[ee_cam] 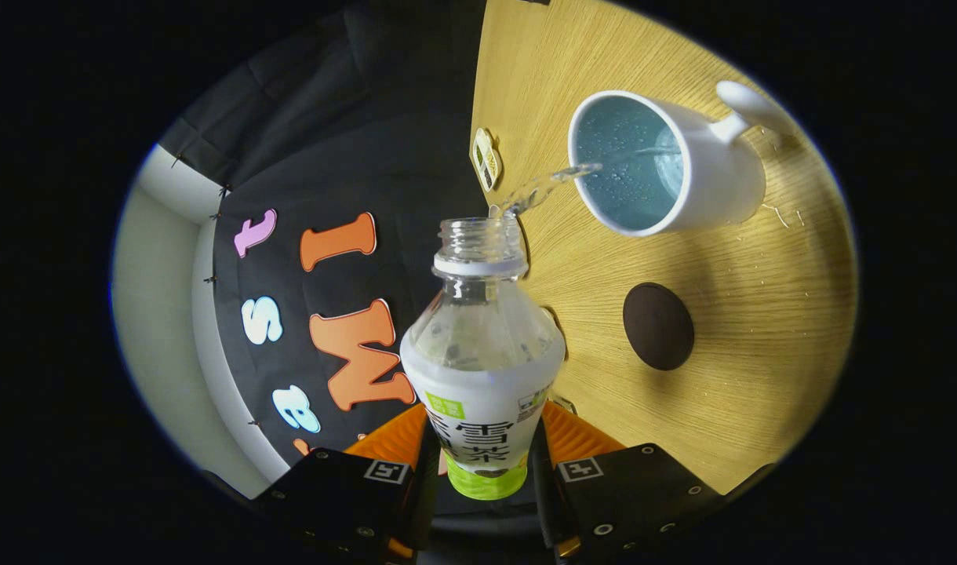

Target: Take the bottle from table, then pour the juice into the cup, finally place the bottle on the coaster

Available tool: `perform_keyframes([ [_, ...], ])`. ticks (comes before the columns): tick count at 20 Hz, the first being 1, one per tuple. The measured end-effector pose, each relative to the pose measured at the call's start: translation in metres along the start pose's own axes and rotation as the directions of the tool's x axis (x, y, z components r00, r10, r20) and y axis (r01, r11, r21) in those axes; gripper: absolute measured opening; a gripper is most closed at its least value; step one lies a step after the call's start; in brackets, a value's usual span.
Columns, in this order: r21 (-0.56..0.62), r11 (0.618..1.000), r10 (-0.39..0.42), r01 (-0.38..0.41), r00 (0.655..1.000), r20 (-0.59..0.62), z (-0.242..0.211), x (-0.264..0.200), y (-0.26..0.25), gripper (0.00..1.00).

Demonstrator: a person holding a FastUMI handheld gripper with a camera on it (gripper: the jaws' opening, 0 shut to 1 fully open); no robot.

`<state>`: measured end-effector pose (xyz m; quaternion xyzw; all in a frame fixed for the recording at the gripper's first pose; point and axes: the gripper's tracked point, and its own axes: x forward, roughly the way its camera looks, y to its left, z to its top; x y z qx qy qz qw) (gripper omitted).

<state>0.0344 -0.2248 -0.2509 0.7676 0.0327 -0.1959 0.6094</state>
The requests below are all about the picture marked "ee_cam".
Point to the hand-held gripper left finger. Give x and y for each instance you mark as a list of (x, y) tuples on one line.
[(329, 496)]

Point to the wooden table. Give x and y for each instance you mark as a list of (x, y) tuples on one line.
[(761, 377)]

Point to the white cup with blue inside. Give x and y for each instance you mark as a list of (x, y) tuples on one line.
[(722, 188)]

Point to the clear plastic juice bottle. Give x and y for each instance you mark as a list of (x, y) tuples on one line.
[(482, 377)]

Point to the black backdrop cloth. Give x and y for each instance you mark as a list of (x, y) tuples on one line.
[(329, 118)]

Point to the white divided dish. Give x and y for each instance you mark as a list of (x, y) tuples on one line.
[(486, 159)]

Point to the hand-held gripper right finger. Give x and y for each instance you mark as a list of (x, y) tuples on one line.
[(635, 490)]

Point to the round dark brown coaster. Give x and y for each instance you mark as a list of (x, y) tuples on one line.
[(659, 326)]

